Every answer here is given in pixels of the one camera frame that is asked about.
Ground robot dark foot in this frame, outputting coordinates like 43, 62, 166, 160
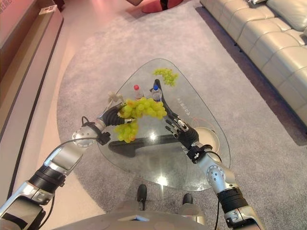
182, 193, 194, 205
136, 184, 148, 205

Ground red-capped plastic bottle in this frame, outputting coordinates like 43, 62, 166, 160
133, 84, 145, 100

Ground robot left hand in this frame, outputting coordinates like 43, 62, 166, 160
102, 90, 135, 127

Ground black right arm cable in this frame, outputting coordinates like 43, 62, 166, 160
205, 144, 225, 230

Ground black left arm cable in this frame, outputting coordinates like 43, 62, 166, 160
47, 116, 101, 168

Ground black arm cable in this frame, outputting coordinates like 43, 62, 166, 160
47, 116, 101, 168
205, 144, 225, 230

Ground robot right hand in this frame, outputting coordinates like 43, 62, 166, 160
165, 115, 200, 148

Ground long low media cabinet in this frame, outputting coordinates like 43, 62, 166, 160
0, 0, 64, 142

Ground small green grape bunch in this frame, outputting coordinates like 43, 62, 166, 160
153, 68, 179, 87

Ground silver robot torso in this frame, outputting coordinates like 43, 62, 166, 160
54, 198, 207, 230

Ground red round pouf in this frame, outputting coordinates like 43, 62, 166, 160
125, 0, 183, 14

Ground glass coffee table top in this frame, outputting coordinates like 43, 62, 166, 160
96, 58, 231, 192

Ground blue-capped water bottle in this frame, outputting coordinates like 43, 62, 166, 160
151, 83, 164, 103

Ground large green grape bunch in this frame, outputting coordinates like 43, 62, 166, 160
113, 96, 167, 143

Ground beige sofa cushion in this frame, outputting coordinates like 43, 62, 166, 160
267, 0, 307, 32

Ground grey carpet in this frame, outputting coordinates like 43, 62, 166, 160
56, 2, 307, 230

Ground robot right dark foot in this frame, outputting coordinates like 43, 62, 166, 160
182, 193, 194, 205

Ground beige leather sofa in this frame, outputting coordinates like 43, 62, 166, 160
200, 0, 307, 135

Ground black curved table base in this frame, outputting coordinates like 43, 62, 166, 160
107, 79, 190, 159

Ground white printed card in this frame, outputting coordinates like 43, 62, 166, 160
39, 6, 59, 15

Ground robot left dark foot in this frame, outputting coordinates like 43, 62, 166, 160
136, 184, 148, 205

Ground cream round plate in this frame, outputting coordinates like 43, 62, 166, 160
193, 126, 220, 154

